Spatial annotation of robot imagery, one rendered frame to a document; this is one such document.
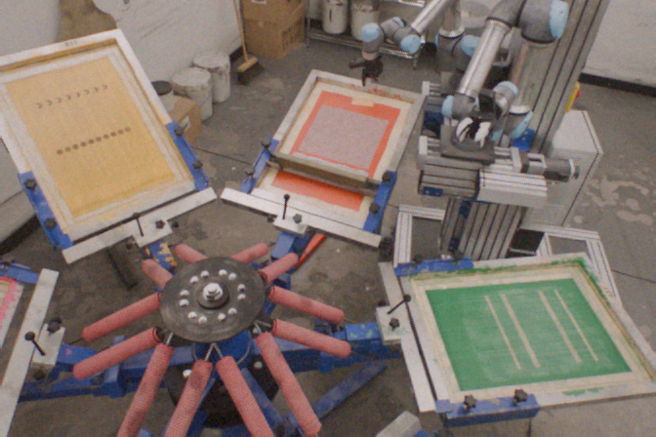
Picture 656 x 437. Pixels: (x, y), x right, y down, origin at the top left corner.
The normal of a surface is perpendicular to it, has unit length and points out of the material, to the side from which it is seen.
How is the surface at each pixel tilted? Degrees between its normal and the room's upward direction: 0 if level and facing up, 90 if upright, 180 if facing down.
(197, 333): 0
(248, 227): 0
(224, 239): 0
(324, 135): 16
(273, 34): 89
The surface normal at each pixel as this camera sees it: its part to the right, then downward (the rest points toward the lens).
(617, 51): -0.37, 0.61
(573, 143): 0.04, -0.75
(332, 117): -0.07, -0.55
